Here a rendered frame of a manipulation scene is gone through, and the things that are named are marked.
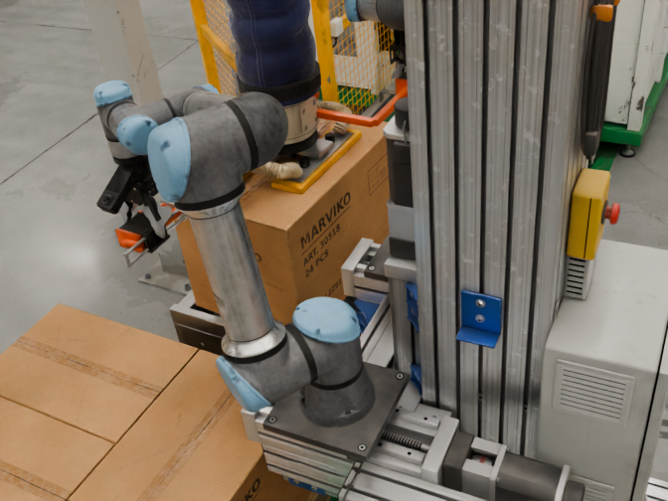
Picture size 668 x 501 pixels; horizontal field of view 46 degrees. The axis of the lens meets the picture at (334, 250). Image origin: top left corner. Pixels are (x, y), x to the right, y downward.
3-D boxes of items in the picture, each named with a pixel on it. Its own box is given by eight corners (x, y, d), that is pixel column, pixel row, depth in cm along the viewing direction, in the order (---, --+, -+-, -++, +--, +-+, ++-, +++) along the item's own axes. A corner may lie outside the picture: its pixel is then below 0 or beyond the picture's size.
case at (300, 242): (303, 205, 278) (288, 102, 254) (403, 231, 260) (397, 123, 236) (196, 305, 239) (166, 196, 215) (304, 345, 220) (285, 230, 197)
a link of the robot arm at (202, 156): (323, 393, 141) (247, 104, 117) (250, 432, 136) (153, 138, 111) (293, 365, 151) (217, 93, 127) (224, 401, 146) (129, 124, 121)
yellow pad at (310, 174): (333, 130, 236) (331, 115, 233) (362, 136, 232) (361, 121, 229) (271, 188, 214) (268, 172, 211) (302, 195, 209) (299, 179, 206)
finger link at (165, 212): (184, 225, 179) (164, 191, 175) (168, 240, 175) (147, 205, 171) (176, 227, 181) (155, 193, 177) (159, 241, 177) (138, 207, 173)
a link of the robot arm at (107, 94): (98, 99, 154) (85, 84, 160) (112, 148, 161) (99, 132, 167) (136, 87, 157) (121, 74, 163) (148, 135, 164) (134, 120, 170)
